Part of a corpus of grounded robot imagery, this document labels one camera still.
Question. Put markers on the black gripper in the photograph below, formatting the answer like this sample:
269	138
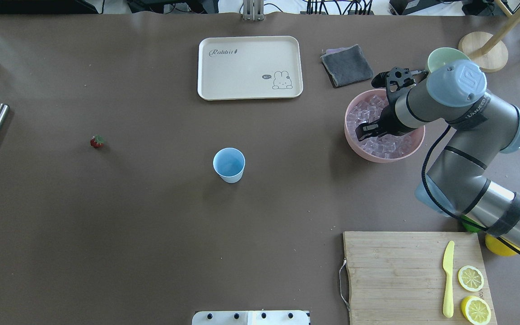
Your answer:
389	123

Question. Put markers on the red strawberry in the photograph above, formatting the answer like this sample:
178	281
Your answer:
97	141

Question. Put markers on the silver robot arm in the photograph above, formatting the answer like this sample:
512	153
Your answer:
484	126

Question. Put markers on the pink bowl of ice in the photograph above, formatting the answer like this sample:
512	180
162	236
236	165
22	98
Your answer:
366	107

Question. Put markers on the blue plastic cup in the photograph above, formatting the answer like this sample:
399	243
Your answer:
229	164

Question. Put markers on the grey folded cloth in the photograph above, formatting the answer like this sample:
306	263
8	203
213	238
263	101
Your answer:
346	65

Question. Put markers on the green bowl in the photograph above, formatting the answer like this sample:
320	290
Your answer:
443	56

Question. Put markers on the cream rabbit tray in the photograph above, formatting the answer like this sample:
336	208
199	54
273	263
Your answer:
254	67

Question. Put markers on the green lime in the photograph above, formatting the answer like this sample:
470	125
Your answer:
470	225

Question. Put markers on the wooden mug tree stand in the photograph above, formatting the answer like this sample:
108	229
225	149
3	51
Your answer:
488	50

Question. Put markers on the wooden cutting board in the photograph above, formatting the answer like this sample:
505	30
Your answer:
396	277

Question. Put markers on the yellow lemon near board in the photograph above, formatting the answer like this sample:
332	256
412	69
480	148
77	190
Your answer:
499	248

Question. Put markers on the yellow plastic knife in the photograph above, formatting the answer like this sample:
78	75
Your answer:
447	266

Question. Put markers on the lemon half slice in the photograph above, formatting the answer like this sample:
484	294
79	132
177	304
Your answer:
476	310

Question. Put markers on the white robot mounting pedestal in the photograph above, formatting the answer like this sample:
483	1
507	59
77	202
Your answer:
258	317

